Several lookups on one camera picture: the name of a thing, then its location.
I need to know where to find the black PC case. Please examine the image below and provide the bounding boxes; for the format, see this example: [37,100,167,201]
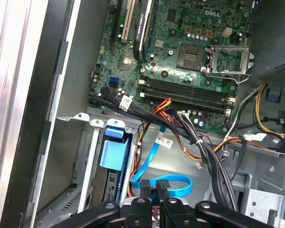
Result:
[0,0,285,228]

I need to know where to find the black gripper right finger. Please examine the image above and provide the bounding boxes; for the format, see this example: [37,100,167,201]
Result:
[156,180,274,228]

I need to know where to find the metal disk bay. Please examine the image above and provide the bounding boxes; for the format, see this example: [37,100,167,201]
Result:
[54,113,143,214]

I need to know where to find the yellow and black wires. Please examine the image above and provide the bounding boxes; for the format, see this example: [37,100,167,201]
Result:
[224,83,285,141]

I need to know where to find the metal socket cover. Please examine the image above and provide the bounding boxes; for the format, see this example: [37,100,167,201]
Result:
[205,46,255,77]

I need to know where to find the grey drive cage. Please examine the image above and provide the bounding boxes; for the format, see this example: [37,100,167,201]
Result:
[204,142,285,228]

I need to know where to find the locking lever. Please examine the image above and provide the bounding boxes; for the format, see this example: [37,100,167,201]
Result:
[235,74,252,84]

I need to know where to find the blue disk wire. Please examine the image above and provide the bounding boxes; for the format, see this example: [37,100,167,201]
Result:
[129,125,193,198]

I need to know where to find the blue plastic clip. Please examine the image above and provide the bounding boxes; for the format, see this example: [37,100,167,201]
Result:
[268,89,282,103]

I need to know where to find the grey power supply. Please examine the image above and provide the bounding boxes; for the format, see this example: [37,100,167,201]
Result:
[248,0,285,83]

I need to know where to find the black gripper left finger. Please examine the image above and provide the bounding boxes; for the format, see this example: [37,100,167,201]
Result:
[72,180,154,228]

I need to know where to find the orange and red wires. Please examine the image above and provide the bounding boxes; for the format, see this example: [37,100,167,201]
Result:
[130,97,243,188]

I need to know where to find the black RAM slot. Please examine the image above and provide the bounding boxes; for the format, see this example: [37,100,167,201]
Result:
[139,88,233,110]
[139,75,237,98]
[140,93,232,117]
[139,80,236,103]

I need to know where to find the black expansion slot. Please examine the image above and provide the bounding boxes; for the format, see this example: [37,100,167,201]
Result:
[109,0,123,47]

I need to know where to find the black graphics card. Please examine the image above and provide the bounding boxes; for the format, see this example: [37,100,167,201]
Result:
[132,0,154,62]

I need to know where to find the green motherboard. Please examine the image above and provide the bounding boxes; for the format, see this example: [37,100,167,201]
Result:
[87,0,251,135]

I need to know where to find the black wire bundle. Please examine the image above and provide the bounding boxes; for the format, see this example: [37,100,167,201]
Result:
[87,86,239,212]

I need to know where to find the white expansion slot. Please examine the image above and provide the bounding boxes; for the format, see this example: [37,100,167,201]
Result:
[120,0,136,44]

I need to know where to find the CPU socket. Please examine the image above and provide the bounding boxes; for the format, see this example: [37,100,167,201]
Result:
[176,43,205,70]

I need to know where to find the hard disk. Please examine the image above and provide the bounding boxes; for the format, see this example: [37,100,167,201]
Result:
[100,127,133,206]

